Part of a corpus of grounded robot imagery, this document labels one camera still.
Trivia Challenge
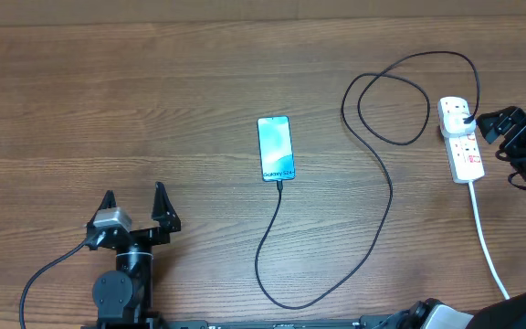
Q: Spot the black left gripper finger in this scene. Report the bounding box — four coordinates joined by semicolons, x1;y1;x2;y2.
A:
152;182;181;233
87;190;117;228

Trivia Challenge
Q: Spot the blue Galaxy smartphone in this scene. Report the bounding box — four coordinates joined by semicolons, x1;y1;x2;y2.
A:
257;116;296;182

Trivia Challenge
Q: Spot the black charging cable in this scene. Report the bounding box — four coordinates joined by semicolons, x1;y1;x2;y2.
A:
254;50;481;311

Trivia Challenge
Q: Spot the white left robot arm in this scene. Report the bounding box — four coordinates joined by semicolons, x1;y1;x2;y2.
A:
18;182;181;329

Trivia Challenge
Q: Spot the white charger plug adapter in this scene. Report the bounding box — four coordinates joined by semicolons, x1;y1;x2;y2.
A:
440;112;476;138

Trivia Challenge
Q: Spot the white power strip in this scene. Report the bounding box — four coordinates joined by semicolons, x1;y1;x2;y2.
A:
437;96;485;184

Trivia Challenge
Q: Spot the white power strip cord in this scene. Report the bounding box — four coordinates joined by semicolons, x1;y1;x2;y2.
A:
467;180;511;301

